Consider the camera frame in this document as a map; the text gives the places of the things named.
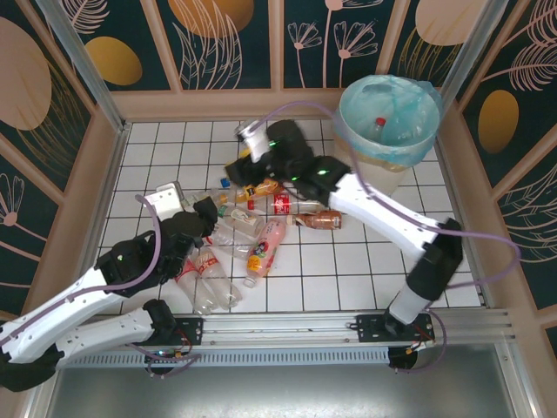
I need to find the aluminium corner post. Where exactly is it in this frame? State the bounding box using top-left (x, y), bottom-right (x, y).
top-left (439, 0), bottom-right (501, 104)
top-left (37, 0), bottom-right (131, 131)

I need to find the beige waste bin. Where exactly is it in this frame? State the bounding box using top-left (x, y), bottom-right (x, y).
top-left (332, 130), bottom-right (413, 197)

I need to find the large clear bottle red label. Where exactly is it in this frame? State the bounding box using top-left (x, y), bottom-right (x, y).
top-left (193, 246), bottom-right (243, 311)
top-left (173, 252), bottom-right (210, 315)

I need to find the small clear bottle red cap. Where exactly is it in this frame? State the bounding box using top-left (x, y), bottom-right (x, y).
top-left (367, 116), bottom-right (393, 143)

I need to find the grey metal sheet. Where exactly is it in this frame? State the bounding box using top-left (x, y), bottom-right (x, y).
top-left (43, 363), bottom-right (521, 418)

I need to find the crushed clear bottle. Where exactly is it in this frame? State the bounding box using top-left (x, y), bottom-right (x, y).
top-left (208, 221), bottom-right (262, 262)

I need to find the bin with blue liner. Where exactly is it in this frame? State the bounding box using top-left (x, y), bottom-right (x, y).
top-left (338, 74), bottom-right (444, 166)

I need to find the orange juice bottle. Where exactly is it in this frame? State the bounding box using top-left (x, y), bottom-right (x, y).
top-left (234, 179), bottom-right (286, 205)

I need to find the green cap white label bottle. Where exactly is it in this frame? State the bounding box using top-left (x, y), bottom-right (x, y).
top-left (216, 205), bottom-right (265, 234)

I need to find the pink drink bottle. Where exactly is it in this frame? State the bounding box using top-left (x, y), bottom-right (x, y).
top-left (241, 219), bottom-right (287, 289)

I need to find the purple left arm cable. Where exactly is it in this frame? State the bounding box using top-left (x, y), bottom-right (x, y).
top-left (0, 193), bottom-right (204, 380)

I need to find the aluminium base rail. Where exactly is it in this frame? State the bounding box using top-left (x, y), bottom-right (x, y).
top-left (173, 307), bottom-right (523, 349)

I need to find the clear bottle green white label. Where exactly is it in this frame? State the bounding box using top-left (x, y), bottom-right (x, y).
top-left (182, 187), bottom-right (227, 208)

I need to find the brown drink bottle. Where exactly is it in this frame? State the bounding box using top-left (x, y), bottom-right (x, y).
top-left (285, 210), bottom-right (344, 232)

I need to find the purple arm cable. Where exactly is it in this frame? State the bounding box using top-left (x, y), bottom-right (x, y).
top-left (254, 100), bottom-right (523, 375)
top-left (0, 193), bottom-right (204, 380)

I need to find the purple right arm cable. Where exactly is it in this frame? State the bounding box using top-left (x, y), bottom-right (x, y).
top-left (254, 100), bottom-right (523, 375)

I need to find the white slotted cable duct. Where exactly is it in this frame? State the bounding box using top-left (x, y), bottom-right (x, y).
top-left (60, 347), bottom-right (391, 369)

